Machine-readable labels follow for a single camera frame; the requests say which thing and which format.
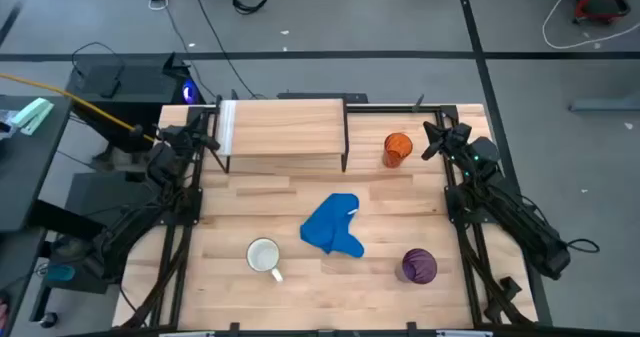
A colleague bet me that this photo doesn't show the black side desk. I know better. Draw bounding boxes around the black side desk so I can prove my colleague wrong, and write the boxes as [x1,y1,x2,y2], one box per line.
[0,95,74,233]

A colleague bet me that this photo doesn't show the purple faceted plastic cup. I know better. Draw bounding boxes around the purple faceted plastic cup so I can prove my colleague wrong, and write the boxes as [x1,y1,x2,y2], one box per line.
[394,248,439,285]

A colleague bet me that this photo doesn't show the blue microfibre cloth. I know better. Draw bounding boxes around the blue microfibre cloth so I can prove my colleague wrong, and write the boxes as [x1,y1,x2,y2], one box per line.
[299,192,366,259]

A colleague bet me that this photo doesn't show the mint green stapler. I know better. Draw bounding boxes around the mint green stapler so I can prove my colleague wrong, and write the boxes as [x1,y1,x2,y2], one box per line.
[10,97,55,137]

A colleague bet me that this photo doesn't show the black aluminium table frame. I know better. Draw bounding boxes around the black aluminium table frame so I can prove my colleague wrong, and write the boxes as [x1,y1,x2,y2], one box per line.
[124,104,539,331]

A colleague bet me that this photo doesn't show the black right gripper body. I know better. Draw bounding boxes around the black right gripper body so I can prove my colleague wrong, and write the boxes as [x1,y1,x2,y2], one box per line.
[439,122,474,153]

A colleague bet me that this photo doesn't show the teal bottle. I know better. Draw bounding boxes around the teal bottle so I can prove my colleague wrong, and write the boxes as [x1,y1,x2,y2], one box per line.
[44,264,76,282]

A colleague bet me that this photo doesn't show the white floor cable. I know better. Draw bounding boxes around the white floor cable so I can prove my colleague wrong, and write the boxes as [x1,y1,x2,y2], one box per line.
[542,0,640,51]

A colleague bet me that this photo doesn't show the black computer tower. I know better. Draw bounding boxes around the black computer tower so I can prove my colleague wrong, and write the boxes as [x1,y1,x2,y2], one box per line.
[66,51,206,153]

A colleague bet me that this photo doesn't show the long black floor cable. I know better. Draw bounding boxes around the long black floor cable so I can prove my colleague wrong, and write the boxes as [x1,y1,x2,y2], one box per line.
[187,0,257,100]

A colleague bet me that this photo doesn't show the yellow mug with white handle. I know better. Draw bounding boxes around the yellow mug with white handle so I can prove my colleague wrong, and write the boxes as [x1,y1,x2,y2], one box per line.
[245,237,285,283]

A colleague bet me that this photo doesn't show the red wheeled cart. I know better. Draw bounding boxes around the red wheeled cart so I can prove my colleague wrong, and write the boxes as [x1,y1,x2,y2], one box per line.
[562,0,640,26]

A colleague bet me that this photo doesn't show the grey table foot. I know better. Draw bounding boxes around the grey table foot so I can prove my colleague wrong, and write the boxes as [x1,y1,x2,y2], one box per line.
[568,89,640,113]

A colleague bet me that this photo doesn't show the yellow cable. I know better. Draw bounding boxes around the yellow cable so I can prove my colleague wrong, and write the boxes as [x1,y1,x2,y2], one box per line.
[0,72,156,143]

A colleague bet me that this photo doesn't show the orange faceted plastic cup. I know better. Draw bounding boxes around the orange faceted plastic cup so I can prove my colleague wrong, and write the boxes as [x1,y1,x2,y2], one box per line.
[382,132,414,169]

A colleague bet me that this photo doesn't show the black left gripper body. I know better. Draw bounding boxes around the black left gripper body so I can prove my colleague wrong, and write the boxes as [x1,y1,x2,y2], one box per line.
[158,125,198,151]

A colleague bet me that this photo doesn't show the wooden shelf with black legs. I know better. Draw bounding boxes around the wooden shelf with black legs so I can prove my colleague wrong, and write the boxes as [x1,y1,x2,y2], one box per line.
[214,96,350,174]

